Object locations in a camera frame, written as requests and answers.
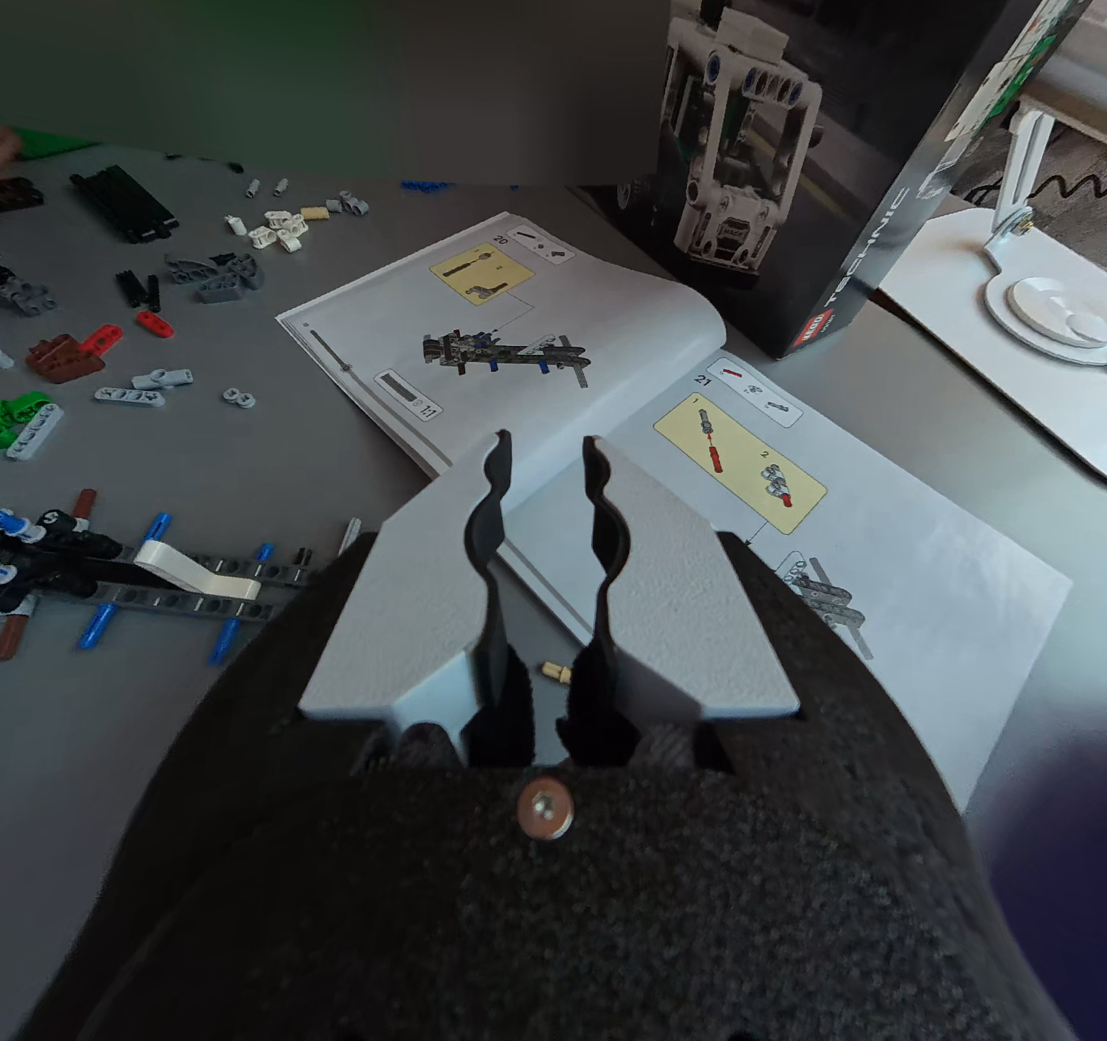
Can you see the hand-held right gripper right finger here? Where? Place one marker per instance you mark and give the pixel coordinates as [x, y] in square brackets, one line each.
[692, 617]

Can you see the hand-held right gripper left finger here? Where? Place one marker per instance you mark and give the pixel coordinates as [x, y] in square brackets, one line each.
[406, 617]

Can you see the white lego axle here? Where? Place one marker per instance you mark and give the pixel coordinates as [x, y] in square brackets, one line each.
[349, 537]

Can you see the tan lego pin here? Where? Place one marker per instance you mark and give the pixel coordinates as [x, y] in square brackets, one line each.
[555, 672]

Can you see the partly built lego chassis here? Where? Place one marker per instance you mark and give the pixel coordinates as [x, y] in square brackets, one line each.
[173, 600]

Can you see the small grey lego bush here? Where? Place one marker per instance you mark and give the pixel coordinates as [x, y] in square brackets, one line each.
[239, 397]

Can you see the open lego instruction booklet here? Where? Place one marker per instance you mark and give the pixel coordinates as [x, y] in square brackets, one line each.
[605, 306]

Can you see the light grey double lego connector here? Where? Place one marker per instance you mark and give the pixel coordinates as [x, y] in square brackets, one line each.
[164, 378]

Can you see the light grey thin lego beam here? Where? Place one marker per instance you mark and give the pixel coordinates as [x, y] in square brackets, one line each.
[130, 397]

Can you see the red thin lego liftarm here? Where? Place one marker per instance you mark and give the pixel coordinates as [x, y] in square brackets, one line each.
[156, 325]

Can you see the black lego pin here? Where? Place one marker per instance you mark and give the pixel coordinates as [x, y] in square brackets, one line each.
[128, 288]
[153, 293]

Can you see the red lego piece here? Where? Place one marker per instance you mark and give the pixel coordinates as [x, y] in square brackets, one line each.
[102, 338]

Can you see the green lego piece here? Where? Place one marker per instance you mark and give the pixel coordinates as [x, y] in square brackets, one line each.
[22, 414]

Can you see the dark lego set box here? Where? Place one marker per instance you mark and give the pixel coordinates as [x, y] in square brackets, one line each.
[865, 150]

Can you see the dark grey lego connector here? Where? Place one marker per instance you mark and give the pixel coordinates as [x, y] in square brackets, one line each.
[26, 293]

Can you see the dark brown lego piece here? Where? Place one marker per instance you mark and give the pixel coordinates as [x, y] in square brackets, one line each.
[19, 193]

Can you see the white flat board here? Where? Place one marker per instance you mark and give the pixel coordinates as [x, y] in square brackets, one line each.
[943, 280]

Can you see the white sign stand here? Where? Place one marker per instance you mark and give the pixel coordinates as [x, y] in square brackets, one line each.
[1038, 301]

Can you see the printed sign board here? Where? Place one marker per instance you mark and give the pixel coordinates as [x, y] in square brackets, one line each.
[1029, 29]

